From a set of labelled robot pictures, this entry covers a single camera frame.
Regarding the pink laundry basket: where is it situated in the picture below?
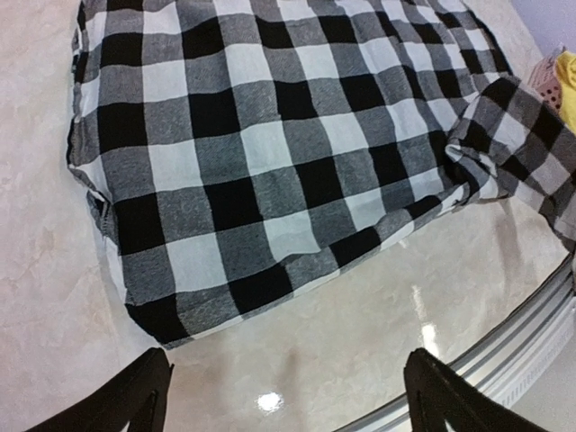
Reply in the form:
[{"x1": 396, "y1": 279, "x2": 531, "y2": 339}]
[{"x1": 528, "y1": 44, "x2": 566, "y2": 113}]

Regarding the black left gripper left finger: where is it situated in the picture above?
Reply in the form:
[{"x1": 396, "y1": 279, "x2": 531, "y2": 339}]
[{"x1": 31, "y1": 347, "x2": 174, "y2": 431}]

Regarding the black white checkered shirt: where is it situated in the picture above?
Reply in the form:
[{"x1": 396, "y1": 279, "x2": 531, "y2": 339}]
[{"x1": 67, "y1": 1, "x2": 575, "y2": 348}]

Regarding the aluminium front rail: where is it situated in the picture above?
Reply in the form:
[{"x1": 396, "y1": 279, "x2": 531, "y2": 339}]
[{"x1": 332, "y1": 256, "x2": 576, "y2": 432}]

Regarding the yellow garment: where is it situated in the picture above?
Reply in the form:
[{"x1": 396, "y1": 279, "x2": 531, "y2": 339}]
[{"x1": 555, "y1": 50, "x2": 576, "y2": 133}]

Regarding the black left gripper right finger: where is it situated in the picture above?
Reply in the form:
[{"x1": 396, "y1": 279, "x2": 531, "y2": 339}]
[{"x1": 403, "y1": 348, "x2": 540, "y2": 432}]

